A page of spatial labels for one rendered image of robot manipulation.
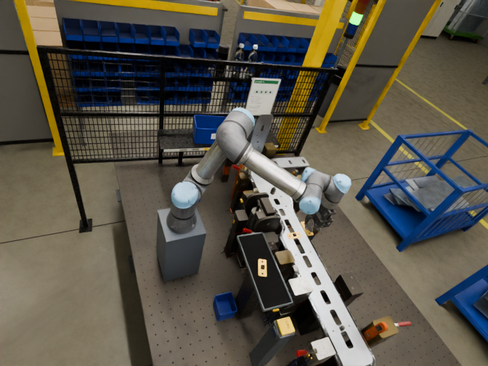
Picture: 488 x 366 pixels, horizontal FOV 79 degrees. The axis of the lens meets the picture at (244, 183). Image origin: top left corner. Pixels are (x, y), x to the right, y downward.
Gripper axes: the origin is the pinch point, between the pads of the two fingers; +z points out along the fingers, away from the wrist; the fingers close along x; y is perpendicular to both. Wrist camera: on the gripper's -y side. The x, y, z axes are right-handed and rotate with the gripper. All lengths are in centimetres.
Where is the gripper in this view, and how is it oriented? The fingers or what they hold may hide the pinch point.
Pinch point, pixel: (308, 226)
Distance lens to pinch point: 150.5
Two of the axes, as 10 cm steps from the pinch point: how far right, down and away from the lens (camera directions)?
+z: -2.4, 6.9, 6.8
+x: 9.2, -0.5, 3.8
